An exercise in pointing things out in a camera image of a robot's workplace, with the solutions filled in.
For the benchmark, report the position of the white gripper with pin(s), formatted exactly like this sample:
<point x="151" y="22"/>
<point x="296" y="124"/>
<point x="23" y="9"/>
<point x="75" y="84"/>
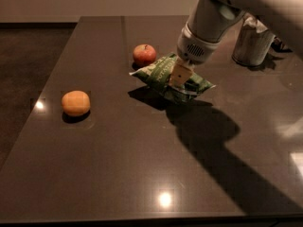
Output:
<point x="193" y="48"/>

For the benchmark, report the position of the green jalapeno chip bag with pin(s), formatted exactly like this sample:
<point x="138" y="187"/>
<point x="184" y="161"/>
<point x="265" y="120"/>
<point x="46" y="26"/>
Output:
<point x="157" y="76"/>

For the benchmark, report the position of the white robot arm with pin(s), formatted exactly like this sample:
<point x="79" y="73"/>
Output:
<point x="210" y="20"/>

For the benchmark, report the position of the red apple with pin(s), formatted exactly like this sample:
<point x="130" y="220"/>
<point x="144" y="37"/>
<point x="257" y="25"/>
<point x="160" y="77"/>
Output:
<point x="144" y="54"/>

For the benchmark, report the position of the metal cup holder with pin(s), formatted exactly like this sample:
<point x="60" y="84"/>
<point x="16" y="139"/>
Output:
<point x="252" y="47"/>

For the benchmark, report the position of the orange fruit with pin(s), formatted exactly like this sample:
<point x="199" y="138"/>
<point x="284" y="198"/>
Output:
<point x="76" y="103"/>

